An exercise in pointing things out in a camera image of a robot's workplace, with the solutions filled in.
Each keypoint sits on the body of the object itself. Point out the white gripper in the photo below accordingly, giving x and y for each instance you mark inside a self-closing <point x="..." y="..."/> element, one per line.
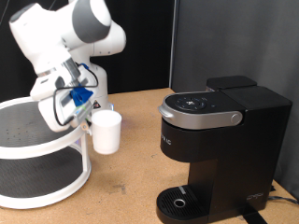
<point x="49" y="115"/>

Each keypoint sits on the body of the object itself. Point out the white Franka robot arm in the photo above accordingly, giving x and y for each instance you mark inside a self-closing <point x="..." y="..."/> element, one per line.
<point x="62" y="37"/>

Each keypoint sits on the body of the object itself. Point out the clear water reservoir black lid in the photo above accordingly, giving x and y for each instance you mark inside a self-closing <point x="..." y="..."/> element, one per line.
<point x="230" y="81"/>

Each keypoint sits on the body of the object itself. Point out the white two-tier turntable rack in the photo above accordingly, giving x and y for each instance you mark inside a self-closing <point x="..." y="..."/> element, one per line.
<point x="28" y="137"/>

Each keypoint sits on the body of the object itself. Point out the grey partition panel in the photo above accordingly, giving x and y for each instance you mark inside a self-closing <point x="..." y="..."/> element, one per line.
<point x="249" y="37"/>

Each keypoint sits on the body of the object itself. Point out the black Keurig coffee machine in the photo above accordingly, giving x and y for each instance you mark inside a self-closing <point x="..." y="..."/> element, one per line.
<point x="243" y="149"/>

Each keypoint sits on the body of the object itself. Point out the black tape strip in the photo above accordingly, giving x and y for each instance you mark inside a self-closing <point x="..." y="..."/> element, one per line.
<point x="253" y="217"/>

